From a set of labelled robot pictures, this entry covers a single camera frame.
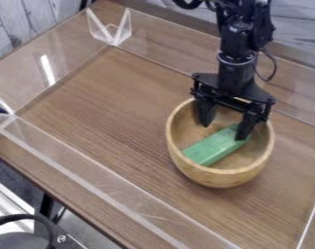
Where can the brown wooden bowl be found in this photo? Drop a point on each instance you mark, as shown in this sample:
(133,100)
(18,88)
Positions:
(238,167)

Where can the clear acrylic tray wall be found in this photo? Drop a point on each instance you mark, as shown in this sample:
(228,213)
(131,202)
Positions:
(87,92)

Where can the black table leg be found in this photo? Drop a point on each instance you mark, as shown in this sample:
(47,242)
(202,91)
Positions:
(46,206)

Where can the green rectangular block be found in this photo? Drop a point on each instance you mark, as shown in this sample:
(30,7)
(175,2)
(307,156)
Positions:
(216,146)

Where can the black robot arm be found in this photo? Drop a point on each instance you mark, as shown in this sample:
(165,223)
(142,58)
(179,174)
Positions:
(245,30)

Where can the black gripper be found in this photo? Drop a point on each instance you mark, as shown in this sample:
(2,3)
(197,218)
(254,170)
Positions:
(230,88)

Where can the grey metal base plate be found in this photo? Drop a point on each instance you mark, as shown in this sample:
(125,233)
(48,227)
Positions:
(30,240)

